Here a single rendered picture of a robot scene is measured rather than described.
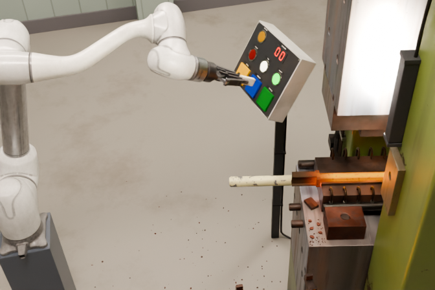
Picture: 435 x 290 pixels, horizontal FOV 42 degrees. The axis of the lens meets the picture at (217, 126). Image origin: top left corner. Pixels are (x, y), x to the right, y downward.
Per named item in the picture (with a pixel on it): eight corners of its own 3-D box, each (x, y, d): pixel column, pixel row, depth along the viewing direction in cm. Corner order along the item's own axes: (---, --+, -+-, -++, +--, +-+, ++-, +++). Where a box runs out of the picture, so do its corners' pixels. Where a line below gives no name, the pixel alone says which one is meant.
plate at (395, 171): (387, 215, 151) (398, 170, 140) (380, 191, 158) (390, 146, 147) (395, 215, 151) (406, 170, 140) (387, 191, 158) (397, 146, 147)
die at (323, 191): (321, 211, 189) (323, 194, 183) (313, 170, 204) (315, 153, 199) (447, 208, 188) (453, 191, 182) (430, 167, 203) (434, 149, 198)
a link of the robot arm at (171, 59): (199, 73, 192) (195, 40, 197) (160, 65, 183) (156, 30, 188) (182, 87, 200) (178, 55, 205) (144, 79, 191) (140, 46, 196)
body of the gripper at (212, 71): (193, 73, 206) (213, 78, 211) (202, 85, 200) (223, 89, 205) (202, 55, 203) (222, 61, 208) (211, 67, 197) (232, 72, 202)
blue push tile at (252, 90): (252, 98, 228) (260, 82, 225) (244, 89, 234) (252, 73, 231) (255, 99, 230) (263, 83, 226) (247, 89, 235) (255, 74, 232)
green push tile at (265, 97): (264, 111, 221) (273, 95, 218) (255, 101, 227) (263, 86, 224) (267, 112, 223) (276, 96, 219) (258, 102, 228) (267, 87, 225)
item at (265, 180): (229, 190, 242) (229, 181, 239) (229, 181, 246) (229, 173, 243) (331, 188, 241) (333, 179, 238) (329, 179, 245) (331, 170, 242)
